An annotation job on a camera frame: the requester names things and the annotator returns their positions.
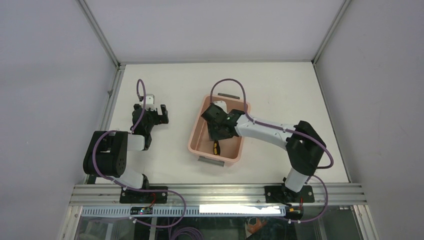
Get yellow black screwdriver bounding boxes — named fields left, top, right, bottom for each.
left=213, top=140, right=221, bottom=156

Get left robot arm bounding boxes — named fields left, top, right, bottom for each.
left=83, top=104, right=169, bottom=203

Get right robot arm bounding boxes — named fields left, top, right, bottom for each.
left=200, top=103, right=328, bottom=203

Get pink plastic bin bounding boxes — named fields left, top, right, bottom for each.
left=187, top=94, right=244, bottom=167

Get orange object below table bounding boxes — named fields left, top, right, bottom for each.
left=245, top=217, right=268, bottom=234

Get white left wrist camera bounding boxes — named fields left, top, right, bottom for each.
left=139, top=94, right=157, bottom=111

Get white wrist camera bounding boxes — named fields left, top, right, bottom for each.
left=139, top=94, right=157, bottom=111
left=213, top=100, right=229, bottom=113

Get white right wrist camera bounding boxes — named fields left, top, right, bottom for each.
left=213, top=100, right=229, bottom=113

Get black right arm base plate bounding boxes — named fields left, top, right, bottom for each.
left=264, top=185, right=315, bottom=204

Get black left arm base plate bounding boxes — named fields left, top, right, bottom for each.
left=119, top=185, right=168, bottom=204

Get white slotted cable duct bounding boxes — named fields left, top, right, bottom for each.
left=81, top=204, right=300, bottom=218

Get aluminium left frame post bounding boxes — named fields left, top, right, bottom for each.
left=76, top=0, right=121, bottom=69

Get aluminium frame post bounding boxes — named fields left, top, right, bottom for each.
left=311, top=0, right=352, bottom=67
left=76, top=0, right=121, bottom=69

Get aluminium front rail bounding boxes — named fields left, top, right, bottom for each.
left=69, top=183, right=368, bottom=207

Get aluminium right frame post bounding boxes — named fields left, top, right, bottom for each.
left=311, top=0, right=352, bottom=67

